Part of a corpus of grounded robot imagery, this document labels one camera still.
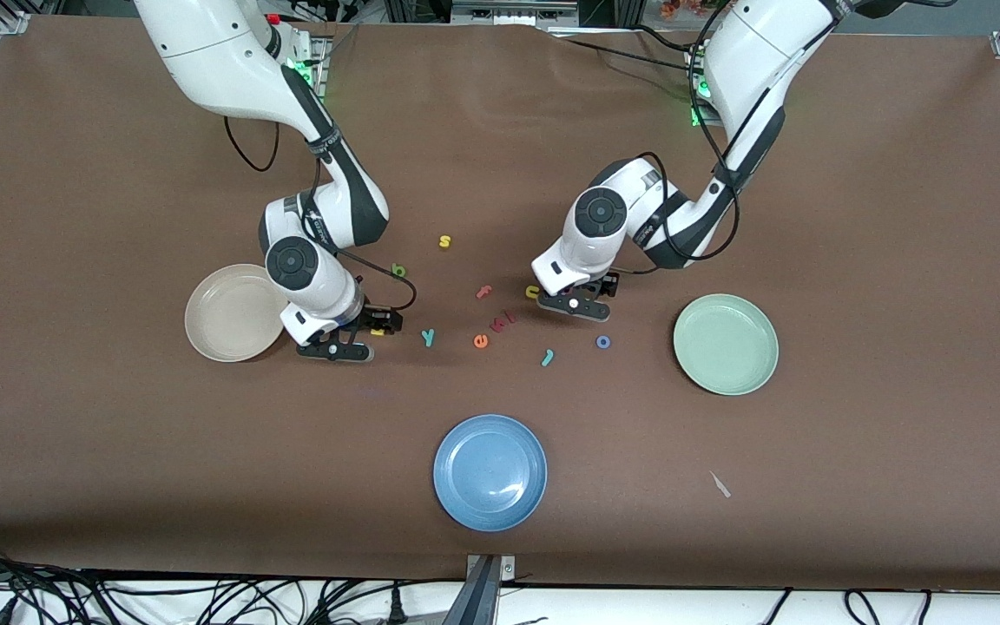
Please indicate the blue round plate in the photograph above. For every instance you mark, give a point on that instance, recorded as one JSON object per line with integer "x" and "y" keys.
{"x": 490, "y": 473}

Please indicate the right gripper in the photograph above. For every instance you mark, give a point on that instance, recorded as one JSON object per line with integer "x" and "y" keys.
{"x": 376, "y": 319}

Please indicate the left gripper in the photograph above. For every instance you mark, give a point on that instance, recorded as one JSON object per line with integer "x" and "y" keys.
{"x": 608, "y": 285}

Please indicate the orange dried flowers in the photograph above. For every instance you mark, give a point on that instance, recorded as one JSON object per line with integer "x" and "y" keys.
{"x": 682, "y": 9}

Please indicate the teal foam letter y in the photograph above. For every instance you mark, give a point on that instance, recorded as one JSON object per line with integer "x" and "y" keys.
{"x": 427, "y": 338}

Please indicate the light green round plate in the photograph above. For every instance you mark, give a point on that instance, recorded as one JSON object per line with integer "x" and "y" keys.
{"x": 726, "y": 345}

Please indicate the brown table cover sheet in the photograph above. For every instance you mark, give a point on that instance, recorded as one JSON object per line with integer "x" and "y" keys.
{"x": 500, "y": 174}

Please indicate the beige round plate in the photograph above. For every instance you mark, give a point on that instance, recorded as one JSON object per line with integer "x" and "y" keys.
{"x": 231, "y": 317}

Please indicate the small white paper scrap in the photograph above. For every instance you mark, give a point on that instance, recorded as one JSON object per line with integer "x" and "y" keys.
{"x": 720, "y": 484}

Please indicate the grey metal camera bracket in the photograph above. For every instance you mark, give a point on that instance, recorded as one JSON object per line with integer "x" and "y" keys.
{"x": 487, "y": 599}

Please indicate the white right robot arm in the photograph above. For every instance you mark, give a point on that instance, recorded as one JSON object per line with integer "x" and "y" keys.
{"x": 205, "y": 52}

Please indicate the grey metal frame block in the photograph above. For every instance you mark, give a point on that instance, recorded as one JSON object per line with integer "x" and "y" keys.
{"x": 509, "y": 13}

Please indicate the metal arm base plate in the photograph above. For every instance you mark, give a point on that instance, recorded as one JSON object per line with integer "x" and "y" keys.
{"x": 695, "y": 117}
{"x": 322, "y": 61}

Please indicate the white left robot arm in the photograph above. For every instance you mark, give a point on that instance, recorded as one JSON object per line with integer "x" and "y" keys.
{"x": 752, "y": 69}

